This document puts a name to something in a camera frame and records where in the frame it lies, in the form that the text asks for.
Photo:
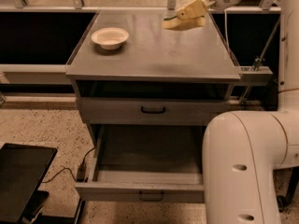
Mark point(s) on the green and yellow sponge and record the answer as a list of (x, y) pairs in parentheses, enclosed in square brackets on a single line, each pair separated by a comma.
[(177, 24)]

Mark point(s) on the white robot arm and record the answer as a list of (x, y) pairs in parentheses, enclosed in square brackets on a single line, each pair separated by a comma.
[(241, 149)]

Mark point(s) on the grey drawer cabinet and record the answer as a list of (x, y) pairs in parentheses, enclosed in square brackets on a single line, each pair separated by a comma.
[(153, 63)]

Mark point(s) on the closed upper drawer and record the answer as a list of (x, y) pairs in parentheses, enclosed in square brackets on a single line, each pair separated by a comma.
[(127, 111)]

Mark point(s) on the open lower drawer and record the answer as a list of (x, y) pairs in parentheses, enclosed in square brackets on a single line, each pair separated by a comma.
[(133, 158)]

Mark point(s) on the white bowl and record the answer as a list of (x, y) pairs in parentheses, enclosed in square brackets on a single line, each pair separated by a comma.
[(110, 38)]

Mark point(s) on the black office chair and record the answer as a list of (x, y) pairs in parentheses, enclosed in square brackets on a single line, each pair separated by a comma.
[(284, 201)]

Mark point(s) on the black monitor panel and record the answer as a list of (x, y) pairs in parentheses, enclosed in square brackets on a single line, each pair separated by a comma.
[(22, 169)]

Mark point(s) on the black upper drawer handle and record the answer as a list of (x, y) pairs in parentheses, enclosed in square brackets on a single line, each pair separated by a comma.
[(152, 111)]

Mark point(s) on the black drawer handle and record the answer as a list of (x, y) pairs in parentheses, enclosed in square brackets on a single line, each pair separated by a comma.
[(151, 197), (152, 111)]

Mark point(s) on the black lower drawer handle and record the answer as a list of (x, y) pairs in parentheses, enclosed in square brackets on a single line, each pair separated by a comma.
[(151, 197)]

